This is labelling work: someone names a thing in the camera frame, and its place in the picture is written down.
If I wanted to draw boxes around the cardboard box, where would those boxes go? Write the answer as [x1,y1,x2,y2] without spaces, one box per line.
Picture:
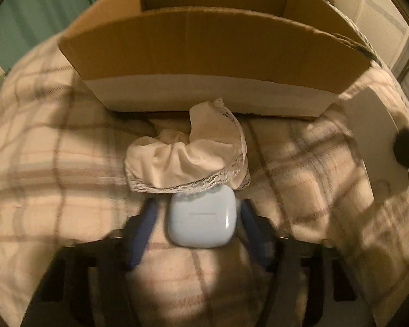
[58,0,373,120]

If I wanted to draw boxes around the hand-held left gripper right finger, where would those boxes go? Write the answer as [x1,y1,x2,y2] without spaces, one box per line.
[240,199,379,327]

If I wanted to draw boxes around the teal curtain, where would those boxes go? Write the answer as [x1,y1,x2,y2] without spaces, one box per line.
[0,0,104,72]

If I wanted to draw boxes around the white lace-trimmed cloth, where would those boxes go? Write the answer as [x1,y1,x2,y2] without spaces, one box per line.
[124,98,251,195]

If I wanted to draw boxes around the light blue earbuds case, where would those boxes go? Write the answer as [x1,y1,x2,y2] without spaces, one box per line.
[167,184,236,248]

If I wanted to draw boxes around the beige plaid blanket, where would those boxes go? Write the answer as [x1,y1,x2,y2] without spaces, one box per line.
[0,34,409,327]

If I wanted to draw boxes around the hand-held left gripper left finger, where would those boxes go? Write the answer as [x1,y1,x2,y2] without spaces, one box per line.
[20,199,157,327]

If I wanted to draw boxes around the white panelled door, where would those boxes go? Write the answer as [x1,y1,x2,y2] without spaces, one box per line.
[322,0,409,72]

